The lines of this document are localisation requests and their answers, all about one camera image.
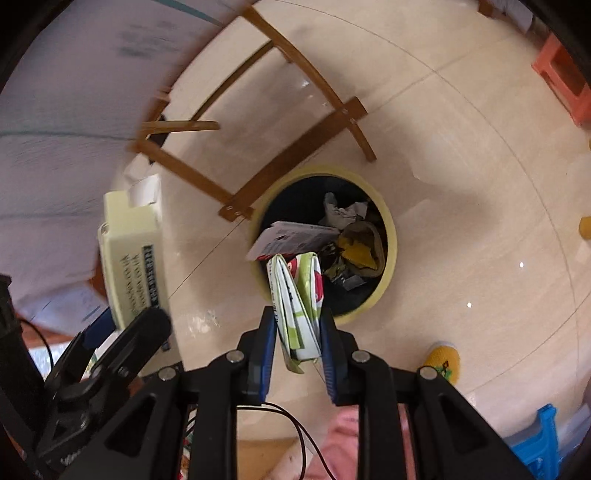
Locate right yellow slipper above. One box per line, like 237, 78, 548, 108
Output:
424, 342, 461, 385

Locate green cream carton box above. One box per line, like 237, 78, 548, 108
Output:
97, 174, 169, 331

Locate yellow snack wrapper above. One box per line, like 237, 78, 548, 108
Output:
337, 221, 386, 278

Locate black yellow-rimmed trash bin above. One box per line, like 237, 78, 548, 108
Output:
246, 166, 398, 326

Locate blue plastic stool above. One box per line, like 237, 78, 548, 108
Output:
505, 404, 560, 480

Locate yellow plastic stool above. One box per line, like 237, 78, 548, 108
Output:
578, 216, 591, 241

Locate wooden table leg frame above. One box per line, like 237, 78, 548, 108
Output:
123, 1, 401, 229

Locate white plastic wrapper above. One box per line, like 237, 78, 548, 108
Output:
322, 192, 368, 231

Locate green white snack wrapper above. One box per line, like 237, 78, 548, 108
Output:
266, 252, 325, 374

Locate patterned light blue tablecloth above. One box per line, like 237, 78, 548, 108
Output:
1, 1, 240, 331

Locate black cable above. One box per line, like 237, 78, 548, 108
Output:
184, 401, 338, 480

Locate pink plastic stool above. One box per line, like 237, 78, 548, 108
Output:
532, 34, 590, 126

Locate red white chocolate box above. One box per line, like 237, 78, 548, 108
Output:
246, 221, 341, 261

